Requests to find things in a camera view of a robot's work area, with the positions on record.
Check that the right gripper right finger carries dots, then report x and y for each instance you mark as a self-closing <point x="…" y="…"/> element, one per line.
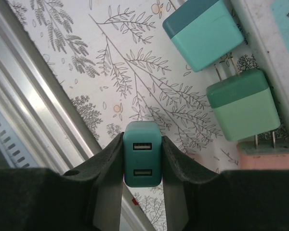
<point x="231" y="202"/>

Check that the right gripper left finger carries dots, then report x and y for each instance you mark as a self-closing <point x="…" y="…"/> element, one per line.
<point x="50" y="202"/>

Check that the pink USB charger plug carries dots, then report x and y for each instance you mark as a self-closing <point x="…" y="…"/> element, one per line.
<point x="267" y="158"/>

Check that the green USB charger plug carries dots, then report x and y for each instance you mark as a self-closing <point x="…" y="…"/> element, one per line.
<point x="243" y="108"/>

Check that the teal USB charger plug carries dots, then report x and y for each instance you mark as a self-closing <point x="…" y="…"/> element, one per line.
<point x="142" y="163"/>
<point x="202" y="36"/>

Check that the white pastel power strip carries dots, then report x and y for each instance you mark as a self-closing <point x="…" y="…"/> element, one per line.
<point x="267" y="36"/>

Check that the floral patterned table mat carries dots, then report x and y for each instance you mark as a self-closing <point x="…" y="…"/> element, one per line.
<point x="135" y="72"/>

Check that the aluminium frame rail with slots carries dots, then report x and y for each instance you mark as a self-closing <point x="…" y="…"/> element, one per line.
<point x="26" y="96"/>

